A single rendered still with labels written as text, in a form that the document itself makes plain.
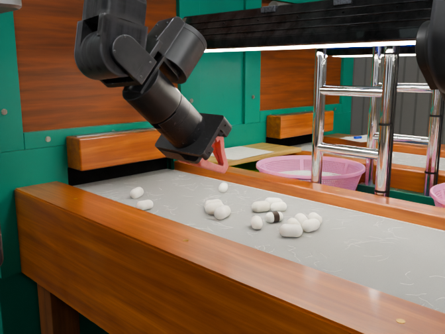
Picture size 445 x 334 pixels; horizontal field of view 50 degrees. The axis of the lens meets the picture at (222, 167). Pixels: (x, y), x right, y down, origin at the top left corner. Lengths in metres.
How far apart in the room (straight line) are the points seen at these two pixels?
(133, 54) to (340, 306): 0.35
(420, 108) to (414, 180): 1.33
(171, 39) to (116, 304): 0.41
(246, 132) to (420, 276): 0.89
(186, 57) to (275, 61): 0.96
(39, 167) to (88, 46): 0.54
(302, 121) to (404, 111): 1.07
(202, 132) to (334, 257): 0.26
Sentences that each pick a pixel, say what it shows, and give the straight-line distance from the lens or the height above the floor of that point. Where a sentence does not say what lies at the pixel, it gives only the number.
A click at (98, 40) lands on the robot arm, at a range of 0.56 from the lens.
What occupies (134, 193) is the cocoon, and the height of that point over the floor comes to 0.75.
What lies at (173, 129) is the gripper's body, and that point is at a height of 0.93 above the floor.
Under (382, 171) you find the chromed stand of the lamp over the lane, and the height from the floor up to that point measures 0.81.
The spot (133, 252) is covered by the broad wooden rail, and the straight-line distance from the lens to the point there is 0.71.
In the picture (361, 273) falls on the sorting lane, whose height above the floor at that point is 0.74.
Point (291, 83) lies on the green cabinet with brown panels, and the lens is 1.64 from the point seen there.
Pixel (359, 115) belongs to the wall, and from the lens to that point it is 2.69.
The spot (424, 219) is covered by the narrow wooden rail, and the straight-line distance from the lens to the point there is 0.88.
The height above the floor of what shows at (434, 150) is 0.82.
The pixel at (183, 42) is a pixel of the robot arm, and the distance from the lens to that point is 0.63.
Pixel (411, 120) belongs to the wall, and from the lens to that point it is 2.57.
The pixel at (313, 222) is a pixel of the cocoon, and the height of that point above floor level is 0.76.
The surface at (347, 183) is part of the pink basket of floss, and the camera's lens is 1.13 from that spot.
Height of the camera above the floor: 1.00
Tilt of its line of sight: 11 degrees down
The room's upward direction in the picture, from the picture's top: straight up
